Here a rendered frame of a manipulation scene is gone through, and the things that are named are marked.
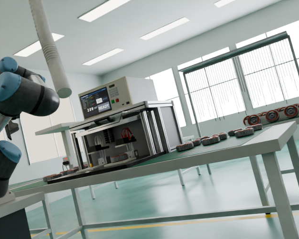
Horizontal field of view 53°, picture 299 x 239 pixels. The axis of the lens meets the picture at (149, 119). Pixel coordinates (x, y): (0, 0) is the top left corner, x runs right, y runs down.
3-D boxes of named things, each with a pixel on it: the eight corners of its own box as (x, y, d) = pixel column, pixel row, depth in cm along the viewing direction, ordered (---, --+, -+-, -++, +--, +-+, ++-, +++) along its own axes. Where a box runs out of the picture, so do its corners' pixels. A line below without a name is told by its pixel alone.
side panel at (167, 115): (169, 152, 203) (157, 106, 205) (165, 153, 205) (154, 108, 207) (185, 147, 227) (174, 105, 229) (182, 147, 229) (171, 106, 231)
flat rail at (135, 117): (143, 117, 192) (142, 113, 192) (73, 138, 222) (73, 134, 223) (144, 117, 193) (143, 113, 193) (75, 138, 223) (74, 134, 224)
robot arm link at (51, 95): (74, 102, 113) (46, 72, 152) (47, 90, 107) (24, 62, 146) (60, 128, 114) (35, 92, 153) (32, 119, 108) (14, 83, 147)
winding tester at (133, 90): (132, 105, 199) (125, 75, 201) (84, 121, 221) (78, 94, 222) (159, 104, 233) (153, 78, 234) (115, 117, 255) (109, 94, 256)
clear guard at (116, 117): (118, 122, 171) (116, 112, 171) (88, 131, 183) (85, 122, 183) (147, 118, 199) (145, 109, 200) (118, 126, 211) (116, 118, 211)
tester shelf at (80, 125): (145, 107, 191) (144, 100, 192) (70, 131, 225) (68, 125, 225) (174, 105, 229) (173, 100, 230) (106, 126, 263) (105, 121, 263)
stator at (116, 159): (120, 161, 184) (119, 155, 184) (107, 164, 190) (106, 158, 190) (132, 157, 193) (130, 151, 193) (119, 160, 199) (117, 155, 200)
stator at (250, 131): (250, 135, 174) (248, 128, 175) (232, 138, 181) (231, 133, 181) (256, 132, 183) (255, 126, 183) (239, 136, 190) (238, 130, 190)
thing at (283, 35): (324, 158, 428) (287, 29, 440) (204, 177, 519) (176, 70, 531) (324, 152, 471) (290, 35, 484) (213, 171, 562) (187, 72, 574)
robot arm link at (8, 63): (27, 63, 141) (18, 73, 149) (3, 51, 135) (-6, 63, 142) (23, 77, 138) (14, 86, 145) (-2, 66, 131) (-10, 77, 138)
